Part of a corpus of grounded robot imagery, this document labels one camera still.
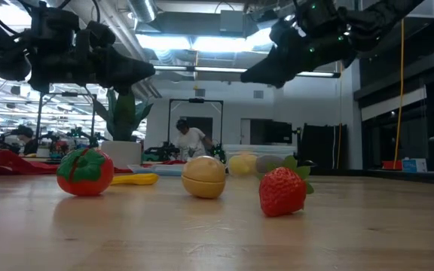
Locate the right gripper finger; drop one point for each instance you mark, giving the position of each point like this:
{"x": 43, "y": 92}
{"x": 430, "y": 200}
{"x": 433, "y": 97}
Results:
{"x": 277, "y": 62}
{"x": 285, "y": 75}

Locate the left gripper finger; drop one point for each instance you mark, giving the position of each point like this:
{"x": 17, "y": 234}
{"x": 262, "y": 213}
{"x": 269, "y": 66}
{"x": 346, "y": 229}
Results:
{"x": 123, "y": 79}
{"x": 123, "y": 63}

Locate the brown toy kiwi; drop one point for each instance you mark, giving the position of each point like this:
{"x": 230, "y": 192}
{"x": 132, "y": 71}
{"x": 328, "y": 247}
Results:
{"x": 266, "y": 162}

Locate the yellow toy banana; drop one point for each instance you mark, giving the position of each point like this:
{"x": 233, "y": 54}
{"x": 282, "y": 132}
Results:
{"x": 134, "y": 179}

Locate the yellow toy lemon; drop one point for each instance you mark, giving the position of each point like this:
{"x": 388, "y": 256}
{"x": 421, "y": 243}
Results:
{"x": 236, "y": 166}

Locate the black background robot arm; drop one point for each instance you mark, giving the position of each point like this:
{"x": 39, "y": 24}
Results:
{"x": 217, "y": 150}
{"x": 162, "y": 150}

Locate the clear plastic tupperware container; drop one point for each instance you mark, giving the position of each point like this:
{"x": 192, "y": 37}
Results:
{"x": 262, "y": 150}

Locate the green plant white pot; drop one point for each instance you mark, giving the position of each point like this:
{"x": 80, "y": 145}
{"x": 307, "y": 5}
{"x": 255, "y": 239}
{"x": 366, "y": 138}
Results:
{"x": 124, "y": 120}

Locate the bright ceiling light panel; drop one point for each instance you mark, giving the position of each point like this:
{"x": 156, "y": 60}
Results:
{"x": 220, "y": 43}

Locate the long ceiling light strip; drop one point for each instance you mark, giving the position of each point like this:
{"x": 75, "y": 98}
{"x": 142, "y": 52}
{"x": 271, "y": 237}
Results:
{"x": 209, "y": 70}

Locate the person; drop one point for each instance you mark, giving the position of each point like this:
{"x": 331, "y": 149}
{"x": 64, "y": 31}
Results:
{"x": 192, "y": 141}
{"x": 28, "y": 143}

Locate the clear lid blue rim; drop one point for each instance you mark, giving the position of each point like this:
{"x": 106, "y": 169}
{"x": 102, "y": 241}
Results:
{"x": 164, "y": 170}

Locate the red toy tomato green top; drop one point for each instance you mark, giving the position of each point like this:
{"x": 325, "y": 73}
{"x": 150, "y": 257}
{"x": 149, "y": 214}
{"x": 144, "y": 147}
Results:
{"x": 85, "y": 173}

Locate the red cloth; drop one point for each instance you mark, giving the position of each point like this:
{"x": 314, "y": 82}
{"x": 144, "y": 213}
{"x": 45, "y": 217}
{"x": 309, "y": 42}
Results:
{"x": 13, "y": 162}

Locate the large red toy strawberry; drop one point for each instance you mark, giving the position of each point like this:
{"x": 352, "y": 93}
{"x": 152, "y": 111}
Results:
{"x": 283, "y": 192}

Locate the tan toy potato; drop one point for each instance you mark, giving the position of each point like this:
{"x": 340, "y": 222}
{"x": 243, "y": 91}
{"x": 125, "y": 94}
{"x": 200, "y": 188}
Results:
{"x": 203, "y": 177}

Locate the small red box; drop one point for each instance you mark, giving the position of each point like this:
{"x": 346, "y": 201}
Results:
{"x": 392, "y": 165}

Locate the small blue box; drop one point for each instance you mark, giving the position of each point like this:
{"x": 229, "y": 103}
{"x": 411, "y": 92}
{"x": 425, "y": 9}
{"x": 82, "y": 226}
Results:
{"x": 414, "y": 165}

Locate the black gantry frame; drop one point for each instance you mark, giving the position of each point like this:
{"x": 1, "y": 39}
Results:
{"x": 196, "y": 100}
{"x": 70, "y": 94}

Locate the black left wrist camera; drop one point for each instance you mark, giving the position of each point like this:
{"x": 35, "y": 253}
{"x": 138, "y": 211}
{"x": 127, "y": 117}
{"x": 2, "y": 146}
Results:
{"x": 55, "y": 20}

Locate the dark wall screen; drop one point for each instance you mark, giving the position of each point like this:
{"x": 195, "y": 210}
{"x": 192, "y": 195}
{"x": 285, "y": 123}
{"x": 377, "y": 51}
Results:
{"x": 277, "y": 131}

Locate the silver ceiling duct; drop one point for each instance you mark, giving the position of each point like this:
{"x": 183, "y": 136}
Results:
{"x": 143, "y": 9}

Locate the black wall panel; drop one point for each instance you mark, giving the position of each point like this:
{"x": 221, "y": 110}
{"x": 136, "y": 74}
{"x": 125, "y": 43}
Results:
{"x": 322, "y": 139}

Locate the black aluminium table frame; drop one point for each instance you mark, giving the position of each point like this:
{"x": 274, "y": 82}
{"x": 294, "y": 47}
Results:
{"x": 409, "y": 177}

